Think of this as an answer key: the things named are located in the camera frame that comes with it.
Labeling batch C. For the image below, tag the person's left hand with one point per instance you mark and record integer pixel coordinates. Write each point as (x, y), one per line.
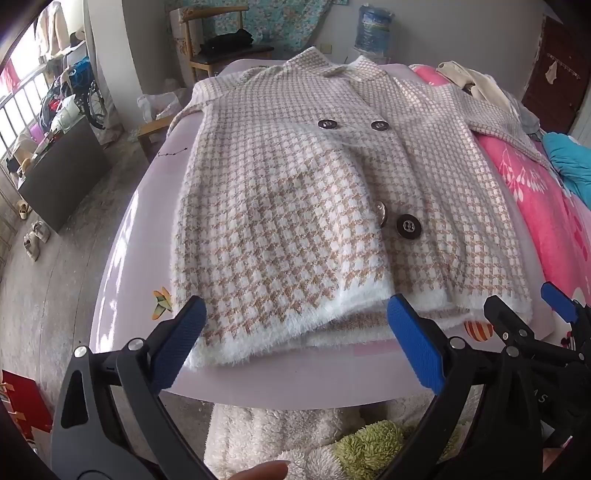
(263, 471)

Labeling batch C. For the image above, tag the bicycle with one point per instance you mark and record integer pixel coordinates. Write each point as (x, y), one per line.
(90, 99)

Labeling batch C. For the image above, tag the window railing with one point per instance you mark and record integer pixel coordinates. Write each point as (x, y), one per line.
(18, 101)

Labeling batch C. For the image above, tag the teal floral hanging cloth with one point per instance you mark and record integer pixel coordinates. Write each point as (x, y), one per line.
(277, 23)

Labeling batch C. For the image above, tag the black bag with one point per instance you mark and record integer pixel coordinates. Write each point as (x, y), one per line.
(228, 40)

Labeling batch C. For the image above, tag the dark red door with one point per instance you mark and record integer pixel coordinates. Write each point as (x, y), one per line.
(554, 101)

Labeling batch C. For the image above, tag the white water dispenser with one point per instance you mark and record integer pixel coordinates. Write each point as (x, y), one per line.
(374, 57)

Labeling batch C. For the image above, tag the hanging beige clothes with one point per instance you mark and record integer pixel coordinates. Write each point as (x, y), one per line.
(55, 27)

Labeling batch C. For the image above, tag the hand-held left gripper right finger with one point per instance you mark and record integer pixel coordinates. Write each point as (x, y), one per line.
(415, 344)

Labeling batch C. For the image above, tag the grey garment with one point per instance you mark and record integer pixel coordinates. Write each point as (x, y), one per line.
(521, 113)

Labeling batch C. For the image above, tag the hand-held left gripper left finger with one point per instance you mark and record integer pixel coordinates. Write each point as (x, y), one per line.
(178, 344)

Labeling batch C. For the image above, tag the dark cabinet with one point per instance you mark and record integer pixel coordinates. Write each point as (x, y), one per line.
(64, 180)

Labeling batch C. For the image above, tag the white fluffy robe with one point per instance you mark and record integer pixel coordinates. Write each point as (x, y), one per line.
(268, 429)

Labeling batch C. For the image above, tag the wooden chair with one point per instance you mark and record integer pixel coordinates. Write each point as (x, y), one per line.
(198, 64)

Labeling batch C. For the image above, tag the cyan pillow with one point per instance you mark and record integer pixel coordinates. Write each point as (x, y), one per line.
(570, 161)

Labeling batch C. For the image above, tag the green fluffy cloth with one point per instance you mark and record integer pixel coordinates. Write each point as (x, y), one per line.
(364, 447)

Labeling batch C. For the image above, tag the blue water jug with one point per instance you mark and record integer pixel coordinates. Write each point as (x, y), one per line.
(374, 27)

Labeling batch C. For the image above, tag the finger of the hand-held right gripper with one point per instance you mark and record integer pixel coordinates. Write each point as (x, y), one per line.
(558, 300)
(508, 323)

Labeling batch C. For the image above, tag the pink floral blanket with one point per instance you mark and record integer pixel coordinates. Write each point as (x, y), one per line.
(531, 184)

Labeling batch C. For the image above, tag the beige garment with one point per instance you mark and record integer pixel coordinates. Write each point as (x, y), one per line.
(466, 78)

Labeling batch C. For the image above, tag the white plastic bag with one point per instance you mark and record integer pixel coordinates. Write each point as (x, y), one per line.
(159, 104)

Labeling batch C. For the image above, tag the low wooden stool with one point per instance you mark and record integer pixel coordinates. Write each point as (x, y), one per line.
(150, 131)

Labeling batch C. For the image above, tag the beige white houndstooth coat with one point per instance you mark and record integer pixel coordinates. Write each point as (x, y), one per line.
(286, 207)

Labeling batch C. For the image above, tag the red box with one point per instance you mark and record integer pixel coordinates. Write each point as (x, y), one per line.
(23, 406)

